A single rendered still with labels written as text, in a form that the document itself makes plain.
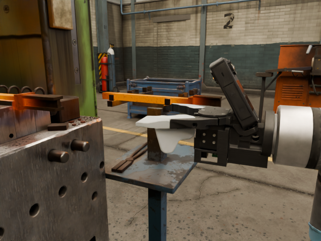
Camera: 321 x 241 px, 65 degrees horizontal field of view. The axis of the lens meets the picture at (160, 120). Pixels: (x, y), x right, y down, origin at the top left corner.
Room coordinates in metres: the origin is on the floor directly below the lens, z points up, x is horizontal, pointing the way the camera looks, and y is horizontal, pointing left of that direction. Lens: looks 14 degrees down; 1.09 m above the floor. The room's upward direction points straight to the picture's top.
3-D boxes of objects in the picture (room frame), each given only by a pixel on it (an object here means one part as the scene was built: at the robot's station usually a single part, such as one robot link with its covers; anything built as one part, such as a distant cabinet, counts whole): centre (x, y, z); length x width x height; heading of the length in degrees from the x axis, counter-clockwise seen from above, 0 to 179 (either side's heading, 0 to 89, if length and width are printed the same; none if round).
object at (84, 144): (0.62, 0.21, 0.87); 0.04 x 0.03 x 0.03; 68
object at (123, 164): (1.10, 0.05, 0.70); 0.60 x 0.04 x 0.01; 160
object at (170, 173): (0.95, 0.01, 0.69); 0.40 x 0.30 x 0.02; 155
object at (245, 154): (0.40, -0.12, 0.97); 0.12 x 0.08 x 0.09; 68
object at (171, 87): (4.65, -0.07, 0.36); 1.20 x 0.80 x 0.72; 64
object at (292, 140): (0.37, -0.19, 0.98); 0.10 x 0.05 x 0.09; 158
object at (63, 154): (0.55, 0.24, 0.87); 0.04 x 0.03 x 0.03; 68
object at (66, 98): (0.73, 0.31, 0.95); 0.12 x 0.08 x 0.06; 68
